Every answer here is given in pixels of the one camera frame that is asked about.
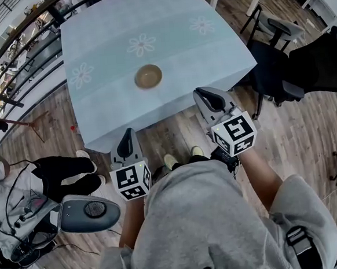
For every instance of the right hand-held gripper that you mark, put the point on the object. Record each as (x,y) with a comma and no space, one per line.
(235,133)

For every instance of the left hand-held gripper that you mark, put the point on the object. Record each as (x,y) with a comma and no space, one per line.
(130,179)

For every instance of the person's right forearm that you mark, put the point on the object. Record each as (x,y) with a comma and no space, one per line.
(259,182)

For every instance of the person's left forearm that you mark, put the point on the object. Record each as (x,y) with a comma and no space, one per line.
(132,223)

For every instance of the light blue floral tablecloth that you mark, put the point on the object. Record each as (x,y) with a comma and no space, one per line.
(111,112)

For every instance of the person's black trousers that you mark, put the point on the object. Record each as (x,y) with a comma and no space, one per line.
(160,175)

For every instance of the person's beige shoe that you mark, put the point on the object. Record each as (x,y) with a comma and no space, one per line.
(197,150)
(170,161)

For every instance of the black control box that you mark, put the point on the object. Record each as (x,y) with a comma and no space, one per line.
(224,158)

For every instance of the red white cup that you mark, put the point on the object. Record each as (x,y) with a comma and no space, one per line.
(73,128)

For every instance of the grey chair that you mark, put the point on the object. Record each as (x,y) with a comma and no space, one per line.
(282,27)

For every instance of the black office chair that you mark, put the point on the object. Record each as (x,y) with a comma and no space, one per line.
(311,67)

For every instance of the person's grey shirt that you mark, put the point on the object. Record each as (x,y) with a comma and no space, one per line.
(199,224)

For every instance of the brown wooden coat stand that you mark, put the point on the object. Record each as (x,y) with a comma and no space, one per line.
(10,120)

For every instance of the black railing with wooden handrail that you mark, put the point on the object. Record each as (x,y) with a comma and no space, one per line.
(59,17)

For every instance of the white side table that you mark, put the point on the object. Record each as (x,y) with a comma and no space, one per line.
(317,0)

